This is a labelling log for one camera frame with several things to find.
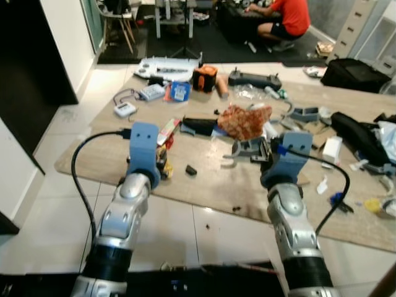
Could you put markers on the small black scrap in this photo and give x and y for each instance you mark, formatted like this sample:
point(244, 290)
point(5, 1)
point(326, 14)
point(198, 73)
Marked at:
point(191, 170)

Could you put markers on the small yellow object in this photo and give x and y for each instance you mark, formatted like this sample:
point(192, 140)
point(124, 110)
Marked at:
point(372, 205)

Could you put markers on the black duffel bag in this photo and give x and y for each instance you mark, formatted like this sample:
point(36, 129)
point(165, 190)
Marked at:
point(354, 75)

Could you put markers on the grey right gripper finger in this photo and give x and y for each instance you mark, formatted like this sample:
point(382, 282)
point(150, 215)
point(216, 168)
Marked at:
point(240, 150)

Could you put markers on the grey charger device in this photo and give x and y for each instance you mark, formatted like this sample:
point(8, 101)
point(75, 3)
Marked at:
point(152, 92)

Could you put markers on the yellow snack wrapper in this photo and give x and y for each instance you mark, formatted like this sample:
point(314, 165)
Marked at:
point(167, 167)

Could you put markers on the small blue box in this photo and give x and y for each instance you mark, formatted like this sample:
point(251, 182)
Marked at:
point(179, 91)

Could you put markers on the small white device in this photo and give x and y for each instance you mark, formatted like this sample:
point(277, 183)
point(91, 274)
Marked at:
point(124, 110)

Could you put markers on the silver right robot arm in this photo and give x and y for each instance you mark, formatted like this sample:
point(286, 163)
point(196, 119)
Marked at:
point(291, 226)

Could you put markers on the wooden chair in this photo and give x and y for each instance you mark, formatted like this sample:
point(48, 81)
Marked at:
point(117, 21)

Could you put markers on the clear plastic wrap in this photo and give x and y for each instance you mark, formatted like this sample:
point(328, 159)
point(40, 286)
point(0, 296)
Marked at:
point(252, 93)

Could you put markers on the black robot torso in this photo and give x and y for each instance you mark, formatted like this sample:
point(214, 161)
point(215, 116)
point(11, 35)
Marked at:
point(198, 283)

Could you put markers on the orange black box device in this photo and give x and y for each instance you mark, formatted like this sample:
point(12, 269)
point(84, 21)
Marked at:
point(205, 78)

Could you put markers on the beige floor mat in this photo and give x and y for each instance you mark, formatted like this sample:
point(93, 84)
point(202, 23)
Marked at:
point(216, 185)

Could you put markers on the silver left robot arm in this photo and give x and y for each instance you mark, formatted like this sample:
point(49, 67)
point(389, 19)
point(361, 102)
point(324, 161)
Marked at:
point(120, 213)

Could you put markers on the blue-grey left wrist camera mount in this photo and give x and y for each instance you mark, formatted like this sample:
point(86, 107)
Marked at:
point(143, 148)

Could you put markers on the white cardboard box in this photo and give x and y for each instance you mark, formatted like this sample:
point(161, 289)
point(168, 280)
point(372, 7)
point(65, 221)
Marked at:
point(332, 150)

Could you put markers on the orange patterned crumpled bag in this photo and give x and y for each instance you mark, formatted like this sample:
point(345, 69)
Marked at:
point(244, 121)

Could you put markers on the tan cylinder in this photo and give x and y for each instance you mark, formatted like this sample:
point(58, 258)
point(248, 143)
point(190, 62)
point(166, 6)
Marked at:
point(223, 88)

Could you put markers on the black remote controller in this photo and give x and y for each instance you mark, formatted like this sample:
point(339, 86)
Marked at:
point(253, 80)

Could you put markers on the person in red shirt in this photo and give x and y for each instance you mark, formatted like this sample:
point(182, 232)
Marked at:
point(289, 17)

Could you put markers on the red white snack packet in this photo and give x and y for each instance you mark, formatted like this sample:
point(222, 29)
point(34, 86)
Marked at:
point(168, 132)

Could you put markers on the flat black tool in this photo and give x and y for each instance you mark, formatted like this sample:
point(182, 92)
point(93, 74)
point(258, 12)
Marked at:
point(199, 126)

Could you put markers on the long black pouch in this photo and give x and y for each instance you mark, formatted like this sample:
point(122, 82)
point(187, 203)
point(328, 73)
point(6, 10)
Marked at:
point(359, 137)

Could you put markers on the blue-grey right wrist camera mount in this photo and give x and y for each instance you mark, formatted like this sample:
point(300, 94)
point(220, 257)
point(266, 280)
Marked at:
point(289, 159)

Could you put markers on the blue clip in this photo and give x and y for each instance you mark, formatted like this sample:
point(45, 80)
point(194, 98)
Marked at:
point(338, 200)

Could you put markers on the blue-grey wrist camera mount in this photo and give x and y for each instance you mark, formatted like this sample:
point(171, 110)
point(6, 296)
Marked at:
point(143, 148)
point(289, 159)

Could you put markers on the white paper scrap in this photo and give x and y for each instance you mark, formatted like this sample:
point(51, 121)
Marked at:
point(322, 185)

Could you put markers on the grey plastic part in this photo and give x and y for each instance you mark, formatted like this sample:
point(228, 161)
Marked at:
point(304, 114)

